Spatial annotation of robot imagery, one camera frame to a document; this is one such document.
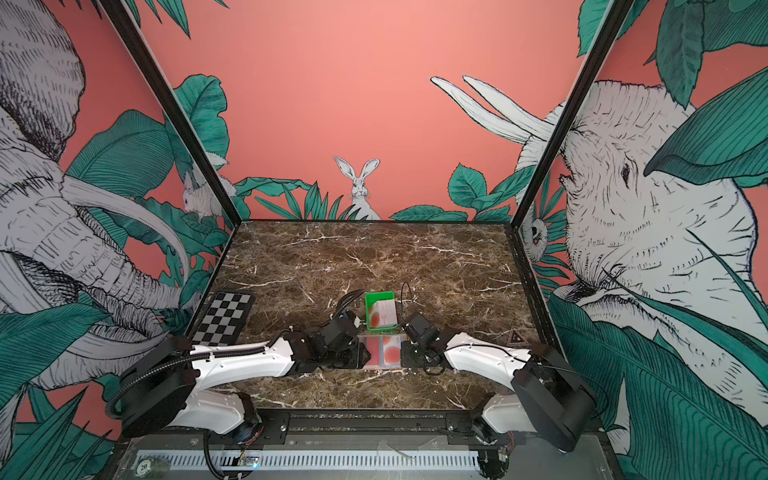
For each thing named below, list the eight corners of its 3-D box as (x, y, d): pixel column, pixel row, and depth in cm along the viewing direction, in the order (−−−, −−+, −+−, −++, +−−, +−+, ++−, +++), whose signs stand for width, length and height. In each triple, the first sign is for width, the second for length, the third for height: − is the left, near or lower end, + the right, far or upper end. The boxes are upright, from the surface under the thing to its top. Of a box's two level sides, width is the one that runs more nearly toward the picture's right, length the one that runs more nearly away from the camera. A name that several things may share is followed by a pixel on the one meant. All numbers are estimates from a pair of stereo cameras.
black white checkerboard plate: (197, 346, 89) (191, 341, 86) (219, 296, 101) (214, 290, 97) (238, 346, 90) (232, 341, 86) (255, 296, 101) (251, 290, 98)
